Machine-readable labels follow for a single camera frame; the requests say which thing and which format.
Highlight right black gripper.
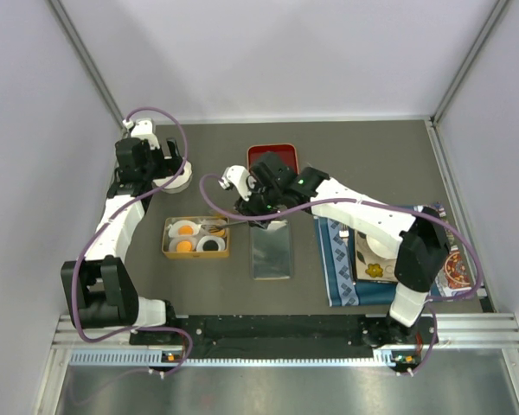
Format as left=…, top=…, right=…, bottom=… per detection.
left=234, top=180, right=284, bottom=230

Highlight white scalloped dish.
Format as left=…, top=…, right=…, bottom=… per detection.
left=153, top=162, right=193, bottom=194

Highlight metal tongs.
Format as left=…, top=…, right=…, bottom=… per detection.
left=226, top=220, right=272, bottom=230

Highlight orange cookie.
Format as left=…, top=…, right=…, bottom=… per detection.
left=176, top=240, right=194, bottom=252
left=178, top=225, right=194, bottom=235
left=210, top=228, right=226, bottom=238

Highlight black sandwich cookie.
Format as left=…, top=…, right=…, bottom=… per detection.
left=202, top=240, right=220, bottom=252

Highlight orange cookie top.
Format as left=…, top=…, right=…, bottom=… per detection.
left=178, top=225, right=194, bottom=235

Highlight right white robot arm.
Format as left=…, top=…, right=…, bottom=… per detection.
left=222, top=152, right=451, bottom=342

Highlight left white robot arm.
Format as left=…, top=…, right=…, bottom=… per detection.
left=61, top=137, right=190, bottom=343

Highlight silver tin lid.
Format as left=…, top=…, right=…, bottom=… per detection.
left=250, top=220, right=293, bottom=281

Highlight red lacquer tray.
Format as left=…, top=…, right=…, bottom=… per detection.
left=247, top=144, right=298, bottom=172

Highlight white paper cup bottom-right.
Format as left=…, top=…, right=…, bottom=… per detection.
left=195, top=235, right=226, bottom=252

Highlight white paper cup top-right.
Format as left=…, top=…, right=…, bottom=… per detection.
left=200, top=218, right=227, bottom=238

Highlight white paper cup top-left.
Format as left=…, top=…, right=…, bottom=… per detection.
left=168, top=220, right=200, bottom=238

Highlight gold cookie tin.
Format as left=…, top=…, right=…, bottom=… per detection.
left=161, top=215, right=230, bottom=259

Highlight silver fork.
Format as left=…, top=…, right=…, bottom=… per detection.
left=338, top=224, right=356, bottom=284

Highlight blue patterned cloth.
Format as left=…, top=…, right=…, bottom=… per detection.
left=313, top=202, right=449, bottom=308

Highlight floral square plate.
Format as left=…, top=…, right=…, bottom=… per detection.
left=353, top=231, right=398, bottom=284

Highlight white bowl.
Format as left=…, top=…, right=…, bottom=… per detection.
left=366, top=236, right=397, bottom=260

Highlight colourful patterned cloth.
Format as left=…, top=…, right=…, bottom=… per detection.
left=430, top=201, right=476, bottom=303

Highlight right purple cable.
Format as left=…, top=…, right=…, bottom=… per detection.
left=198, top=173, right=484, bottom=376

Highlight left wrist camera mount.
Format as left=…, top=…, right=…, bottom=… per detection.
left=122, top=118, right=160, bottom=150

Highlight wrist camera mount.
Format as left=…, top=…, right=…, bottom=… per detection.
left=218, top=165, right=252, bottom=201
left=122, top=118, right=160, bottom=150

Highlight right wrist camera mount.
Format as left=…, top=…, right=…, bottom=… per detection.
left=218, top=165, right=252, bottom=201

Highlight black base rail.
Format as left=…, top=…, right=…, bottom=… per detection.
left=129, top=314, right=438, bottom=359

